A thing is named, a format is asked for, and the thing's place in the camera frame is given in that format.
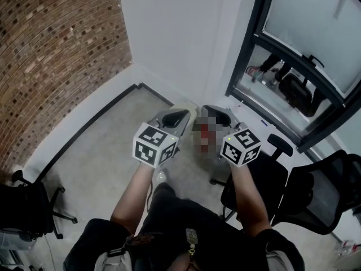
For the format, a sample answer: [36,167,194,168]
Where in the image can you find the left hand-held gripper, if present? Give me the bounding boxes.
[132,108,197,169]

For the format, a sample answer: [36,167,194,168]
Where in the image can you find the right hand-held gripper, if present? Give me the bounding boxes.
[201,104,262,168]

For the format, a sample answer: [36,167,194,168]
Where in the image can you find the white pedal trash bin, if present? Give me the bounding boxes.
[171,102,198,125]

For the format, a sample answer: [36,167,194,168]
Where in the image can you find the person's left forearm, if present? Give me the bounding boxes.
[111,162,156,233]

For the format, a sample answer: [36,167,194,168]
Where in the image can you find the person's right forearm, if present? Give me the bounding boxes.
[228,162,274,238]

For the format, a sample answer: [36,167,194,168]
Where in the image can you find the red fire extinguisher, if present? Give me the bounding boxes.
[191,116,223,159]

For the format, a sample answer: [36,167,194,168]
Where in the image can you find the white window ledge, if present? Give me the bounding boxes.
[225,93,308,152]

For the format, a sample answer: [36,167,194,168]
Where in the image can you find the black baseboard strip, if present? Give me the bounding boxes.
[35,82,174,183]

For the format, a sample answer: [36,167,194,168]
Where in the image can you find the person's black trousers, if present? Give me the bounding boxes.
[135,181,254,271]

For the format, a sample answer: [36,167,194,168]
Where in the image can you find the black office chair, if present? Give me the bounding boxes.
[210,133,361,236]
[0,169,79,240]

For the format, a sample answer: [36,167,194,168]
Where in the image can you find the person's black shirt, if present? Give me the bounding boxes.
[63,218,305,271]

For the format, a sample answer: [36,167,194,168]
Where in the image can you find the clear plastic storage box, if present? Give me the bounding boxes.
[0,227,39,266]

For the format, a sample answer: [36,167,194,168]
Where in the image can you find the black window frame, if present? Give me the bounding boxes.
[224,0,361,154]

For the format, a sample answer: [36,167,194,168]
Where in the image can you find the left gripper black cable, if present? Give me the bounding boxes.
[146,179,155,212]

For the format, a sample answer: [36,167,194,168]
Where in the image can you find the black window handle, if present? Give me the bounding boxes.
[303,54,325,67]

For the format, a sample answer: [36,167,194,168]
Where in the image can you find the hanging keychain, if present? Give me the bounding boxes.
[184,227,200,265]

